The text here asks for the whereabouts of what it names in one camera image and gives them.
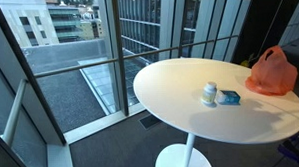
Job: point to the orange plastic bag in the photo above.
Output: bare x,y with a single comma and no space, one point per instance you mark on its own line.
272,74

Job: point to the white round pedestal table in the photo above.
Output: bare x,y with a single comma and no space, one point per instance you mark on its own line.
172,91

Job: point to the floor air vent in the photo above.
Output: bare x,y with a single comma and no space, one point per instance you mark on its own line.
149,121

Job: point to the white pill bottle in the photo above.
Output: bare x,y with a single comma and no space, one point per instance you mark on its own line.
209,92

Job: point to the blue and white box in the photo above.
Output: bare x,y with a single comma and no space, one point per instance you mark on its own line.
225,97

